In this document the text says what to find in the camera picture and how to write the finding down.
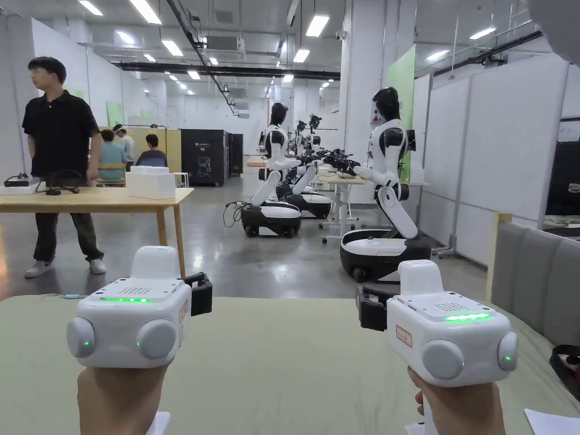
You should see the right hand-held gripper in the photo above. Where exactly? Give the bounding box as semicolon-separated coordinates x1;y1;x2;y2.
357;259;519;435

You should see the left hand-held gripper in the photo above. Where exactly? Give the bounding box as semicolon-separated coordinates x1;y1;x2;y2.
67;245;213;435

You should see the person's right hand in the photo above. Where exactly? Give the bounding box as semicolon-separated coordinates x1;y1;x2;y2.
407;366;506;435

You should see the person's left hand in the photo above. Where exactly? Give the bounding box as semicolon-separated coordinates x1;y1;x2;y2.
76;364;167;435

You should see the grey padded headboard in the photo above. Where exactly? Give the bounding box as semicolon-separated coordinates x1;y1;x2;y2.
485;212;580;351

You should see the black bag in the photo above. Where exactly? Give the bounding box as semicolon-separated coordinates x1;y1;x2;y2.
549;343;580;390

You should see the white paper sheet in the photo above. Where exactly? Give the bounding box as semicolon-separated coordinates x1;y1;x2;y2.
523;407;580;435

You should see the wooden table with white boxes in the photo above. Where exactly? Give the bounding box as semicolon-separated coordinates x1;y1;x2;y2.
0;165;195;278

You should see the wooden chair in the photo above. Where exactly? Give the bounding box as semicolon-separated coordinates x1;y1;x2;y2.
97;160;129;188

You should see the bed with pale green sheet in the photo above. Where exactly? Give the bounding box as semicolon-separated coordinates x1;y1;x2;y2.
0;293;580;435

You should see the group of people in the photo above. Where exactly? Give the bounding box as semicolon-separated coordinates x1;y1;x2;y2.
96;123;169;183

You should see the white-legged desk with wooden top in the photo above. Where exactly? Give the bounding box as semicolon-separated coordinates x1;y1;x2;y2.
316;167;430;245

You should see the large black cabinet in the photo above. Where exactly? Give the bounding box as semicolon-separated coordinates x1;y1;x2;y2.
180;129;228;187

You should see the white and black humanoid robot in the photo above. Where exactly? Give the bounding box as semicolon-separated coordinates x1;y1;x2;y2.
276;113;334;221
339;86;432;278
239;101;304;239

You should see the narrow black cabinet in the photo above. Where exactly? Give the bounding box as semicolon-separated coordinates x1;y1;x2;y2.
226;132;245;178

